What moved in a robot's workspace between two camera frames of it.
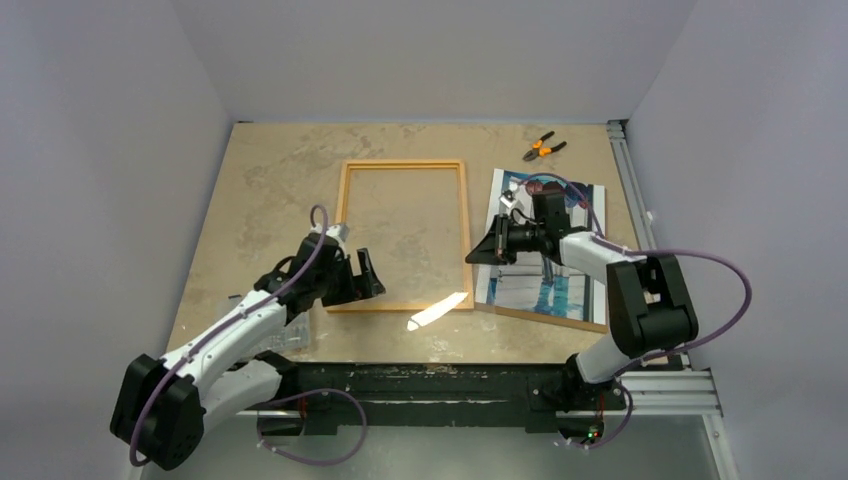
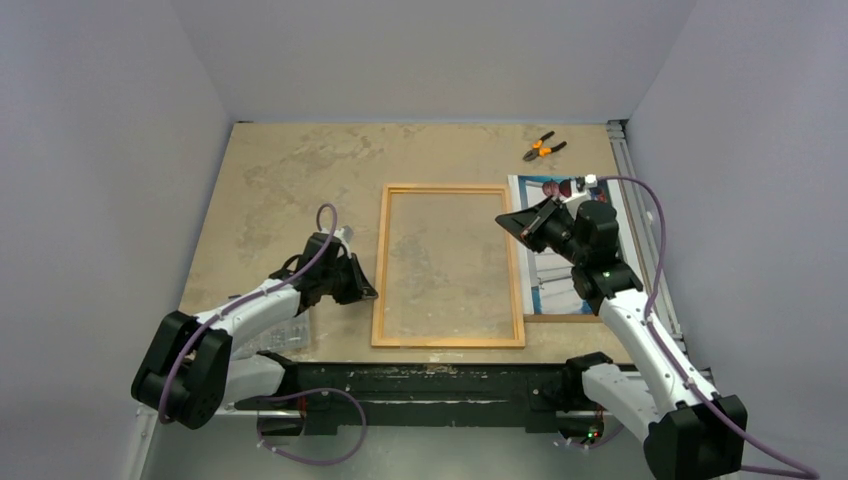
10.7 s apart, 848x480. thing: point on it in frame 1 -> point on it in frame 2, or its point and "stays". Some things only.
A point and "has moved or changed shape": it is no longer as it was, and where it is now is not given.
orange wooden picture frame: (346, 164) -> (378, 312)
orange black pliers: (540, 151) stays
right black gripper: (500, 237) -> (544, 222)
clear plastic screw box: (296, 333) stays
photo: (536, 286) has moved or changed shape
